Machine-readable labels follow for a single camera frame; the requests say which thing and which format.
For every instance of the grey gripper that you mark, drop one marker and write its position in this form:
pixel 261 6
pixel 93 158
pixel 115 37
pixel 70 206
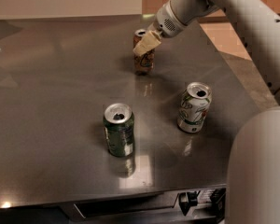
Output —
pixel 165 22

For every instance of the white silver soda can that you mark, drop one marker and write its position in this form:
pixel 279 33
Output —
pixel 194 105

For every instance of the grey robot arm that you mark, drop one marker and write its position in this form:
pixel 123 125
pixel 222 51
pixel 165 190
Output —
pixel 253 178

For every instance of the orange soda can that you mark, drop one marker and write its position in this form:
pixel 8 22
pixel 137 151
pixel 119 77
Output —
pixel 142 64

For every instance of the green 7up can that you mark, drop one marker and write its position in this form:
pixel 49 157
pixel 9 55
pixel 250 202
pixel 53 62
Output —
pixel 118 121

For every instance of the black clamp under table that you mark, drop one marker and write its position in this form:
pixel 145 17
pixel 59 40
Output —
pixel 186 200

